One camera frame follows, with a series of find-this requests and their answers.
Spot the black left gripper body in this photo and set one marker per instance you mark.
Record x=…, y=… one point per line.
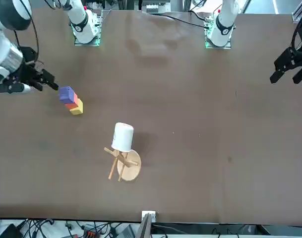
x=292, y=59

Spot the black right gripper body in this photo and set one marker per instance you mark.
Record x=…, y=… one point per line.
x=26, y=74

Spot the purple foam cube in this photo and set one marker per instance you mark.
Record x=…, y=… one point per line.
x=66, y=94

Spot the red foam cube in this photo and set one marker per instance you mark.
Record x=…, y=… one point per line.
x=72, y=105

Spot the yellow foam cube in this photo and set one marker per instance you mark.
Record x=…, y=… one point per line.
x=77, y=109

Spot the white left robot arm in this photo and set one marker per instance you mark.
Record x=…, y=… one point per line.
x=223, y=22

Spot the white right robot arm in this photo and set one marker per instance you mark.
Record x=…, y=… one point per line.
x=2, y=47

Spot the white smiley mug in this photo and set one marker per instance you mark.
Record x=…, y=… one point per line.
x=122, y=137

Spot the wooden mug tree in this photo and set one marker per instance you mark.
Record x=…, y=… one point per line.
x=131, y=168

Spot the orange power plug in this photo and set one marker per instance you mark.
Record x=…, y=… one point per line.
x=90, y=233

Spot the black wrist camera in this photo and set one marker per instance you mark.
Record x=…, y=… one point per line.
x=17, y=88

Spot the aluminium frame rail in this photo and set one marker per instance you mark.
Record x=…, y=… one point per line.
x=299, y=12

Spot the aluminium frame post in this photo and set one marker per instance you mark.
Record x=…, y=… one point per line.
x=147, y=223

